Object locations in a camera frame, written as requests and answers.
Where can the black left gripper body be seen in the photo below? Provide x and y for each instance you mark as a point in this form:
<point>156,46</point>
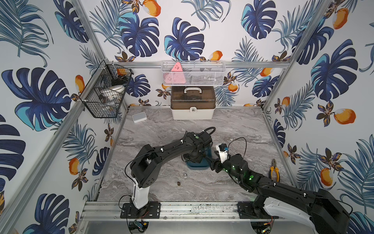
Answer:
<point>196,158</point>

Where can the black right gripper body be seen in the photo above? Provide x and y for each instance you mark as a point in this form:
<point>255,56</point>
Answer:
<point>226,167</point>

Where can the teal plastic storage box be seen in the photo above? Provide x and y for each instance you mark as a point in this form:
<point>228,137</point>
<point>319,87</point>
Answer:
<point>203,165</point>

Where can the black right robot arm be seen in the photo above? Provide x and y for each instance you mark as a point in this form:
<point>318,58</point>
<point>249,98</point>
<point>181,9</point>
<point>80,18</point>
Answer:
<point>318,210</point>

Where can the small white box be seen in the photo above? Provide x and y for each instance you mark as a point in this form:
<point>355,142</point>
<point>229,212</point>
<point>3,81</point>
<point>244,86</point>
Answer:
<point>139,117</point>

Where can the brown lid white toolbox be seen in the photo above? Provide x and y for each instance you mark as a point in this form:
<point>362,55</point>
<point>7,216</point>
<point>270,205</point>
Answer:
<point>192,103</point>

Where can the pink triangle sign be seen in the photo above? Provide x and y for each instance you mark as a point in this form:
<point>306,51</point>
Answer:
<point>175,76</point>

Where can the white bowl in basket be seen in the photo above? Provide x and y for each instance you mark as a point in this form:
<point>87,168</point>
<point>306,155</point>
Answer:
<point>113,91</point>

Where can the yellow handled pliers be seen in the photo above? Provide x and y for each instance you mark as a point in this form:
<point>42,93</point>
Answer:
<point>274,171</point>

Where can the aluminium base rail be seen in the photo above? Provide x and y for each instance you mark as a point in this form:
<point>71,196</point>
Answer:
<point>164,211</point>

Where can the black wire basket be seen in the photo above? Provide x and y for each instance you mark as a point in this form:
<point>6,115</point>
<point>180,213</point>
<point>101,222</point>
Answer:
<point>109,85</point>

